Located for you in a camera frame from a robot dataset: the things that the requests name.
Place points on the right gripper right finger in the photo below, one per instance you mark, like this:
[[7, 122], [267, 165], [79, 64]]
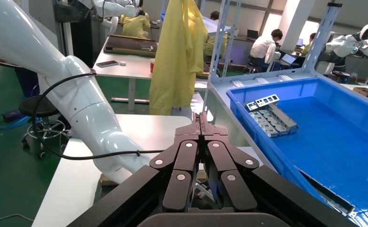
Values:
[[221, 163]]

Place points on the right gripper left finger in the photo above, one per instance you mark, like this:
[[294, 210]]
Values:
[[183, 163]]

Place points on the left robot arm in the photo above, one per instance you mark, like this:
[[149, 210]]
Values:
[[86, 119]]

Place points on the gray metal channel part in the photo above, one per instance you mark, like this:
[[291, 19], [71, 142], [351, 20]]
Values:
[[285, 120]]

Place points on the dark metal channel part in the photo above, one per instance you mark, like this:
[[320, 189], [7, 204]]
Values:
[[327, 195]]

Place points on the slotted metal plate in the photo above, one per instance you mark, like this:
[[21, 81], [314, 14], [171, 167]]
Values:
[[263, 127], [273, 123]]

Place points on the yellow hanging garment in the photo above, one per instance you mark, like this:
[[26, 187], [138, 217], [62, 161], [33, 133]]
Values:
[[177, 62]]

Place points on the red cup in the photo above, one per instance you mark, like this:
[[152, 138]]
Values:
[[152, 65]]

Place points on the long white work table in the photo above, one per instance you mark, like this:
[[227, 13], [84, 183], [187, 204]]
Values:
[[130, 70]]

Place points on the blue plastic bin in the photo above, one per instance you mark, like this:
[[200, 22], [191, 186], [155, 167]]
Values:
[[327, 141]]

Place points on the seated person in yellow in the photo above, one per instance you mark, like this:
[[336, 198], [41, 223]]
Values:
[[307, 48], [210, 44], [135, 26]]

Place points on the person in white shirt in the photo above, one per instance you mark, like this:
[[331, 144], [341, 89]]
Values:
[[260, 47]]

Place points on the open laptop computer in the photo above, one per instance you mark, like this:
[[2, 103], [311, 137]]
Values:
[[252, 34], [288, 59], [300, 42]]

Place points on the dark smartphone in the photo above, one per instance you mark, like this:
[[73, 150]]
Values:
[[107, 64]]

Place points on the black tray on table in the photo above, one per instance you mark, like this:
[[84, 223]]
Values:
[[127, 45]]

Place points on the black round stool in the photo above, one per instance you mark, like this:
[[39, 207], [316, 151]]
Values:
[[36, 106], [340, 74]]

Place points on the white table under cardboard box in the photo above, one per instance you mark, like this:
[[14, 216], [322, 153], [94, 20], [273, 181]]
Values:
[[348, 86]]

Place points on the black equipment cabinet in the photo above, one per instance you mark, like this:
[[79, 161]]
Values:
[[82, 44]]

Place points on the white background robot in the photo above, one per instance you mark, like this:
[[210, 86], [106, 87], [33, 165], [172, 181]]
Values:
[[343, 45]]

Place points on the white robot with arms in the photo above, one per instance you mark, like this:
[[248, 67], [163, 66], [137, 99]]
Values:
[[115, 7]]

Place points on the dark blue floor box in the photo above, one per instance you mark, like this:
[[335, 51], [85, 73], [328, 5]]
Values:
[[13, 116]]

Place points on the perforated metal bracket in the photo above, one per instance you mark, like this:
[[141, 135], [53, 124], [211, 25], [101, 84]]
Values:
[[252, 106]]

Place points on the white slotted rack post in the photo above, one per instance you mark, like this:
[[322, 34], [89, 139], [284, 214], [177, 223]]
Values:
[[323, 37], [232, 40], [216, 53]]

